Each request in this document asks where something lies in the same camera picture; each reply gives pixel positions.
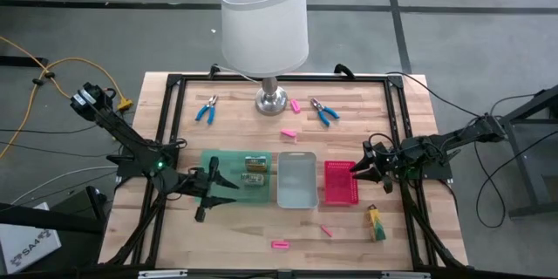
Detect long black looping cable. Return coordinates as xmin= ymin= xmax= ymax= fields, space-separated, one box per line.
xmin=473 ymin=128 xmax=558 ymax=230

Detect flat black bar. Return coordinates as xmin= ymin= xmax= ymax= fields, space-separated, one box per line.
xmin=0 ymin=55 xmax=49 ymax=67

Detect black equipment stand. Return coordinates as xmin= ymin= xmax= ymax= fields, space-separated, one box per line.
xmin=0 ymin=185 xmax=108 ymax=235

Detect white printed cardboard box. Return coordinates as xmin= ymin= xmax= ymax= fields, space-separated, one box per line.
xmin=0 ymin=202 xmax=62 ymax=275

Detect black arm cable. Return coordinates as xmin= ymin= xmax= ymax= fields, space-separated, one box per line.
xmin=172 ymin=138 xmax=206 ymax=176
xmin=368 ymin=133 xmax=398 ymax=158

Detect green translucent plastic tray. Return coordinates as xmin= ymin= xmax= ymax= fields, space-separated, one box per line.
xmin=194 ymin=150 xmax=274 ymax=206

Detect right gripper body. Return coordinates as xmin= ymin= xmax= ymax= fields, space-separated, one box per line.
xmin=361 ymin=137 xmax=414 ymax=195

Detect red perforated plastic basket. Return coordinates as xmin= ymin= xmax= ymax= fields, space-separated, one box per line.
xmin=323 ymin=160 xmax=360 ymax=207

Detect white shade table lamp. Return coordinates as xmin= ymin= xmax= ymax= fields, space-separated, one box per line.
xmin=219 ymin=0 xmax=310 ymax=117

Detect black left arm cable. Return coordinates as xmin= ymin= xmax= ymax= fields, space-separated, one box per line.
xmin=172 ymin=138 xmax=206 ymax=176

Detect white cable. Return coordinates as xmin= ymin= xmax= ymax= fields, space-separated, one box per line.
xmin=10 ymin=164 xmax=119 ymax=206

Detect grey plastic bin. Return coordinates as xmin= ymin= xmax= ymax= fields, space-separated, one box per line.
xmin=276 ymin=151 xmax=320 ymax=209

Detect blue-handled pliers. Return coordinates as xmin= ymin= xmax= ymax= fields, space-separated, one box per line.
xmin=194 ymin=94 xmax=219 ymax=126
xmin=310 ymin=98 xmax=341 ymax=127

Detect black metal cart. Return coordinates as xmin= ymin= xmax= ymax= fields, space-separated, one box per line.
xmin=481 ymin=85 xmax=558 ymax=219

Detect yellow extension cable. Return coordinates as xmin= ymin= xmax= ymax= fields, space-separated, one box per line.
xmin=0 ymin=34 xmax=134 ymax=162

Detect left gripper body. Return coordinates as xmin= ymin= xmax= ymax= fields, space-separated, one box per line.
xmin=172 ymin=155 xmax=220 ymax=222

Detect thin black cable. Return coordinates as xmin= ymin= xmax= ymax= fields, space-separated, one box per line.
xmin=385 ymin=71 xmax=486 ymax=119

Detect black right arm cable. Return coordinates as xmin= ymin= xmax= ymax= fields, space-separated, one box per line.
xmin=368 ymin=133 xmax=398 ymax=158

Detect black power cable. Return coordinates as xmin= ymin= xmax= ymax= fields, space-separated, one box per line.
xmin=0 ymin=127 xmax=99 ymax=135
xmin=0 ymin=140 xmax=123 ymax=159

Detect silver metal bracket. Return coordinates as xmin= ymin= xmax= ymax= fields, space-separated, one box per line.
xmin=381 ymin=271 xmax=431 ymax=279
xmin=137 ymin=269 xmax=188 ymax=279

